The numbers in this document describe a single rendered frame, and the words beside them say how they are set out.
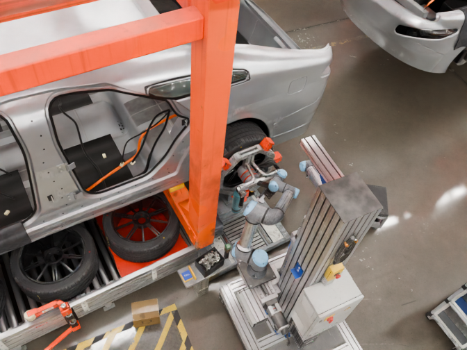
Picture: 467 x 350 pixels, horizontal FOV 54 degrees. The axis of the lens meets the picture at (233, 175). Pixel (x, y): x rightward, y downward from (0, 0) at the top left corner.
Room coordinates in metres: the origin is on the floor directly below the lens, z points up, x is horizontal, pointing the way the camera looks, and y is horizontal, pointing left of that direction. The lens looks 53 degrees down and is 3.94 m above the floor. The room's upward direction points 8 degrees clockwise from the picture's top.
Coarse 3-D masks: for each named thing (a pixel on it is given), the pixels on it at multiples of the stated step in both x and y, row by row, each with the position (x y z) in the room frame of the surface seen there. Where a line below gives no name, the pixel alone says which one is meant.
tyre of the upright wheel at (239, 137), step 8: (232, 128) 2.51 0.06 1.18; (240, 128) 2.53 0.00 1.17; (248, 128) 2.55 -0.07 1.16; (256, 128) 2.61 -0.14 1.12; (232, 136) 2.44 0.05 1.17; (240, 136) 2.44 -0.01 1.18; (248, 136) 2.46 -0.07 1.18; (256, 136) 2.49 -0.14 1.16; (264, 136) 2.55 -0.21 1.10; (224, 144) 2.36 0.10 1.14; (232, 144) 2.36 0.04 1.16; (240, 144) 2.37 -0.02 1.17; (248, 144) 2.41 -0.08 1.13; (224, 152) 2.30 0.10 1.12; (232, 152) 2.32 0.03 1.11
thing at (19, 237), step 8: (8, 224) 1.49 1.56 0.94; (16, 224) 1.46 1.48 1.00; (0, 232) 1.39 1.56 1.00; (8, 232) 1.41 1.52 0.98; (16, 232) 1.43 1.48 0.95; (24, 232) 1.45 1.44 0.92; (0, 240) 1.36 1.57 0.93; (8, 240) 1.37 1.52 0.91; (16, 240) 1.39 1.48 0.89; (24, 240) 1.42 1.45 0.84; (0, 248) 1.32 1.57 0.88; (8, 248) 1.35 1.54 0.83; (16, 248) 1.38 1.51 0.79
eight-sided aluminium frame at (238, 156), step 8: (256, 144) 2.43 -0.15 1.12; (240, 152) 2.33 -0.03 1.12; (256, 152) 2.36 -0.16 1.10; (264, 152) 2.41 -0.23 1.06; (272, 152) 2.49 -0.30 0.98; (232, 160) 2.28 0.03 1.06; (232, 168) 2.23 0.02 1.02; (264, 168) 2.49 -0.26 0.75; (240, 184) 2.37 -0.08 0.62; (224, 192) 2.20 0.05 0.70; (232, 192) 2.25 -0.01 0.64
